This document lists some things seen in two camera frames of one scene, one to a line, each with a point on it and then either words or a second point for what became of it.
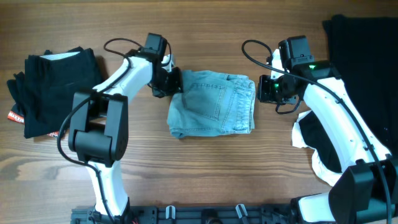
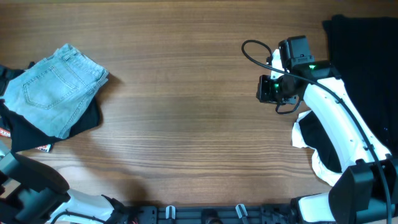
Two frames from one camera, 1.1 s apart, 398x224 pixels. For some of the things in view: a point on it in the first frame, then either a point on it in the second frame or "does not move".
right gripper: x=264 y=95 does not move
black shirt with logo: x=364 y=51 does not move
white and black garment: x=308 y=133 does not move
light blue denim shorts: x=212 y=104 -> x=51 y=94
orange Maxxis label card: x=13 y=116 -> x=46 y=147
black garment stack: x=45 y=94 -> x=23 y=135
